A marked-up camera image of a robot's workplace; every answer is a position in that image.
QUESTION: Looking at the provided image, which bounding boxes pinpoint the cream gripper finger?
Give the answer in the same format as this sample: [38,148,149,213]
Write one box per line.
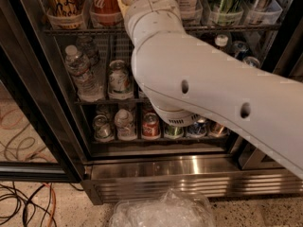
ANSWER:
[117,0,135,16]

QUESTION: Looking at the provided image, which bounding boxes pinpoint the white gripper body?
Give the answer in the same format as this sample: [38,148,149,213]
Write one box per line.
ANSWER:
[124,0,184,45]

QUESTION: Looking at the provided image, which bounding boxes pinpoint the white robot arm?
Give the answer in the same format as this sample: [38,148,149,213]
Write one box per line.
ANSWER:
[117,0,303,178]

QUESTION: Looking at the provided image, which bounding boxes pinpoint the white green soda can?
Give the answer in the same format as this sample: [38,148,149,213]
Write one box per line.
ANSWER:
[109,60,131,94]

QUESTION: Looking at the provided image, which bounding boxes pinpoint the rear red bull can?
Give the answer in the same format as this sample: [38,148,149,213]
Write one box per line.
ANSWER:
[229,41,249,61]

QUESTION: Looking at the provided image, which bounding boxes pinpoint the red bull can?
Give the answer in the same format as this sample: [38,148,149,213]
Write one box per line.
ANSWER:
[229,41,249,61]
[242,56,260,68]

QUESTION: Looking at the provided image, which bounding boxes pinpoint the silver green can top shelf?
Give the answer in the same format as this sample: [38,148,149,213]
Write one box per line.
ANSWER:
[247,0,273,25]

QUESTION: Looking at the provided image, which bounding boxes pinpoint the red coke can bottom shelf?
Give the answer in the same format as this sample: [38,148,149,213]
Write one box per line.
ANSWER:
[142,113,160,138]

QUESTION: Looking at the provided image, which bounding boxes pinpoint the front red bull can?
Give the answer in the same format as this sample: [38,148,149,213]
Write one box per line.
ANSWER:
[242,56,260,68]

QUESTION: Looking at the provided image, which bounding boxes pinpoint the small water bottle bottom shelf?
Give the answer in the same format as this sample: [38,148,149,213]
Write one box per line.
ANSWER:
[115,109,136,141]

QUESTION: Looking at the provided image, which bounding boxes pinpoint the green can bottom shelf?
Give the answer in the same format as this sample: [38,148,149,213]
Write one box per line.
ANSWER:
[164,124,184,139]

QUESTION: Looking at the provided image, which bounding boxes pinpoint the silver can bottom shelf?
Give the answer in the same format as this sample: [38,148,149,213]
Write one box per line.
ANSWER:
[93,114,113,141]

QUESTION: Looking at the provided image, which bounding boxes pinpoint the stainless steel fridge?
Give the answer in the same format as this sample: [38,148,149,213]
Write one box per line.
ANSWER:
[0,0,302,204]

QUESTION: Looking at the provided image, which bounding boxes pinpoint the blue can bottom shelf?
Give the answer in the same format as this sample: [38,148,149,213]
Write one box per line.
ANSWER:
[187,120,207,138]

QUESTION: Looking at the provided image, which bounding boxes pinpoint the copper can bottom shelf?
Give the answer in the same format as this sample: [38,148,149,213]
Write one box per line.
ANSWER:
[209,121,228,137]

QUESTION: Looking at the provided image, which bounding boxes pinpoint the left glass fridge door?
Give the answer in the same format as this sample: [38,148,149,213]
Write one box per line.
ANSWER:
[0,48,80,183]

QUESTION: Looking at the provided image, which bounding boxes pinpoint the rear clear water bottle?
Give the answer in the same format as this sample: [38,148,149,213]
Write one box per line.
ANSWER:
[76,35,99,66]

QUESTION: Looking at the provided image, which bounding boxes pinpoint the clear water bottle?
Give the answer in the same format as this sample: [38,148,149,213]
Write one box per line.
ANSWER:
[64,45,103,102]
[76,35,99,66]

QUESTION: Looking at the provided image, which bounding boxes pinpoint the iced tea bottle white cap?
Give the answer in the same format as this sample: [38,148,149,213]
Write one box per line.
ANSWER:
[214,34,228,52]

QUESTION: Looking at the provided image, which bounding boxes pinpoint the front clear water bottle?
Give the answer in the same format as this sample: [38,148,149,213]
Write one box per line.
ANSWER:
[64,45,103,102]

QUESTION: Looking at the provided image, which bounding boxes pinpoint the clear plastic bag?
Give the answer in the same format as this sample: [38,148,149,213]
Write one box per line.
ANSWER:
[109,188,216,227]

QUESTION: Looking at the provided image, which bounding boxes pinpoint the top wire shelf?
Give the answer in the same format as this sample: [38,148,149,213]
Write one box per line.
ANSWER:
[44,24,281,36]

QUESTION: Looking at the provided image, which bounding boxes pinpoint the wire shelf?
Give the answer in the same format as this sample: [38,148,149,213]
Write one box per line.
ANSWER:
[74,97,149,105]
[44,24,281,36]

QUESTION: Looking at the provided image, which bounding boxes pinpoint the middle wire shelf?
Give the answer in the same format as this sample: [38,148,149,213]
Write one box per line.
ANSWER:
[74,97,149,105]

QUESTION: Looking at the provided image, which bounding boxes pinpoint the orange cable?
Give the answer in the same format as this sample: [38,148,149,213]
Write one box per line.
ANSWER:
[41,182,58,227]

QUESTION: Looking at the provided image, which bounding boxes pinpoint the black cables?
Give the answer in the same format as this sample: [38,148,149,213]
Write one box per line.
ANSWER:
[0,182,84,227]

